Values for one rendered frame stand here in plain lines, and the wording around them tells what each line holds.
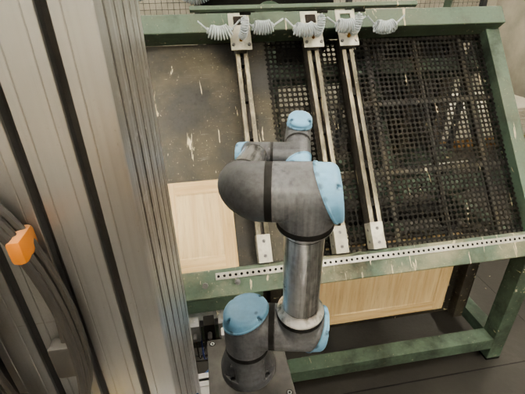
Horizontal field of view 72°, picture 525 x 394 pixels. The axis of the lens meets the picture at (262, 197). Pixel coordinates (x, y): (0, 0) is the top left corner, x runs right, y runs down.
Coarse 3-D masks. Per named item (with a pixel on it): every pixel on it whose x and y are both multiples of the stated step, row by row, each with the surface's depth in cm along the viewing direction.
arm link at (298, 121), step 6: (294, 114) 107; (300, 114) 108; (306, 114) 108; (288, 120) 107; (294, 120) 106; (300, 120) 106; (306, 120) 106; (288, 126) 107; (294, 126) 106; (300, 126) 105; (306, 126) 106; (288, 132) 108; (294, 132) 106; (300, 132) 106; (306, 132) 107
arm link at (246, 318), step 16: (240, 304) 92; (256, 304) 91; (272, 304) 93; (224, 320) 90; (240, 320) 88; (256, 320) 87; (272, 320) 89; (224, 336) 94; (240, 336) 88; (256, 336) 88; (272, 336) 88; (240, 352) 91; (256, 352) 92
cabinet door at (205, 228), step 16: (176, 192) 165; (192, 192) 166; (208, 192) 167; (176, 208) 164; (192, 208) 166; (208, 208) 166; (224, 208) 167; (176, 224) 163; (192, 224) 164; (208, 224) 165; (224, 224) 166; (192, 240) 163; (208, 240) 164; (224, 240) 165; (192, 256) 162; (208, 256) 163; (224, 256) 163
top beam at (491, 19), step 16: (144, 16) 169; (160, 16) 170; (176, 16) 171; (192, 16) 172; (208, 16) 173; (224, 16) 174; (256, 16) 176; (272, 16) 177; (288, 16) 178; (320, 16) 180; (384, 16) 185; (400, 16) 186; (416, 16) 187; (432, 16) 188; (448, 16) 189; (464, 16) 191; (480, 16) 192; (496, 16) 193; (144, 32) 168; (160, 32) 169; (176, 32) 170; (192, 32) 171; (272, 32) 178; (288, 32) 179; (336, 32) 184; (368, 32) 188; (400, 32) 191; (416, 32) 193; (432, 32) 195; (448, 32) 197; (464, 32) 199; (480, 32) 201
